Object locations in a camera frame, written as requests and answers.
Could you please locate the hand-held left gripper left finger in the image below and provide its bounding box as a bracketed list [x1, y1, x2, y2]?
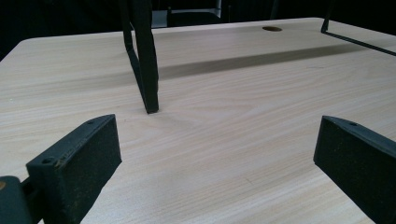
[25, 113, 123, 224]

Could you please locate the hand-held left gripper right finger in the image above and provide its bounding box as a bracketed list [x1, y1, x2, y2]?
[312, 115, 396, 224]

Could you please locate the black raised shelf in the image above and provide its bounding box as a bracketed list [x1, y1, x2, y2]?
[117, 0, 396, 115]

